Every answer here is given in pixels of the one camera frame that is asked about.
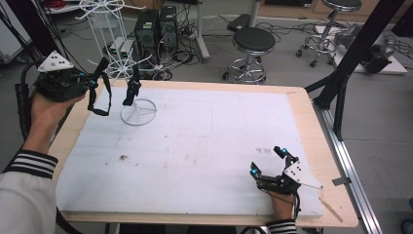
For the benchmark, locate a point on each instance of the black aluminium frame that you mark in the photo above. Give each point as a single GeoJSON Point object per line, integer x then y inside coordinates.
{"type": "Point", "coordinates": [354, 55]}

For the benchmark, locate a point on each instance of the black computer tower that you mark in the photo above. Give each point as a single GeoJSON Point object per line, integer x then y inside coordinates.
{"type": "Point", "coordinates": [146, 32]}
{"type": "Point", "coordinates": [168, 26]}

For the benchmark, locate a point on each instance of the small white device boxes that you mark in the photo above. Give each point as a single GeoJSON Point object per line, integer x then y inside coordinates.
{"type": "Point", "coordinates": [120, 47]}

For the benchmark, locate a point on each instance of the person's left hand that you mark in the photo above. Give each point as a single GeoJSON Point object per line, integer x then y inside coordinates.
{"type": "Point", "coordinates": [47, 113]}

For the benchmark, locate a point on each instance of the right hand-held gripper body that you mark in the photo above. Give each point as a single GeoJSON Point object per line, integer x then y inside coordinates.
{"type": "Point", "coordinates": [285, 180]}

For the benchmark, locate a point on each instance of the silver aluminium rail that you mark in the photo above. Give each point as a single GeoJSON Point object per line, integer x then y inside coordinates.
{"type": "Point", "coordinates": [350, 169]}

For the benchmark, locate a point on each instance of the chrome stool with castors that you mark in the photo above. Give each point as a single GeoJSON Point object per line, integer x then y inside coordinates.
{"type": "Point", "coordinates": [334, 9]}

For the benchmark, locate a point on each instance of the thin wooden stick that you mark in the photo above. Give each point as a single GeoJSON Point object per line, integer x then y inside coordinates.
{"type": "Point", "coordinates": [331, 209]}

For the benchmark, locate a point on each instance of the white foam mat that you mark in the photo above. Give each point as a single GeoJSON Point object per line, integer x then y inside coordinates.
{"type": "Point", "coordinates": [201, 156]}

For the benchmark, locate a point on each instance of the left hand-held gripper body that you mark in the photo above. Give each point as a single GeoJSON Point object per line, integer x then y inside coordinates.
{"type": "Point", "coordinates": [60, 83]}

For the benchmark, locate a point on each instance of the grey tape strip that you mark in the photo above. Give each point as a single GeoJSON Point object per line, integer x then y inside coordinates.
{"type": "Point", "coordinates": [341, 181]}

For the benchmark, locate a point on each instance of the grey machine on white board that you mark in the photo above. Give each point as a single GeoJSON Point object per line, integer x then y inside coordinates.
{"type": "Point", "coordinates": [373, 48]}

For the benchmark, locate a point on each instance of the black round stool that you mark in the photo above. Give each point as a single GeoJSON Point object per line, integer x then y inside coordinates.
{"type": "Point", "coordinates": [254, 39]}

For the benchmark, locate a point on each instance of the person's right hand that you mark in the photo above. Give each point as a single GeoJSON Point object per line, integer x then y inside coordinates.
{"type": "Point", "coordinates": [284, 206]}

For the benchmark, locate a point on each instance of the wooden table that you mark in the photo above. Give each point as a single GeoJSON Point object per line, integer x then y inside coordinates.
{"type": "Point", "coordinates": [324, 146]}

